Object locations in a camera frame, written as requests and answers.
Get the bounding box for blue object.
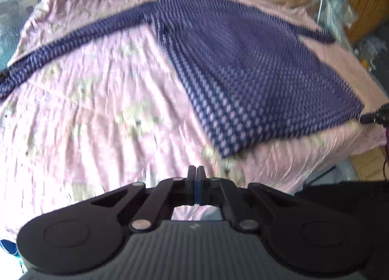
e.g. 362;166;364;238
0;239;19;258

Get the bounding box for navy checked shirt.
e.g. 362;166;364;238
0;0;365;159

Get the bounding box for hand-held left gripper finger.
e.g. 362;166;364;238
196;166;294;234
90;165;197;232

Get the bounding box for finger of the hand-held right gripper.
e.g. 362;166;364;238
359;108;389;125

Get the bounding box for pink printed bed sheet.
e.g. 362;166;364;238
0;0;389;238

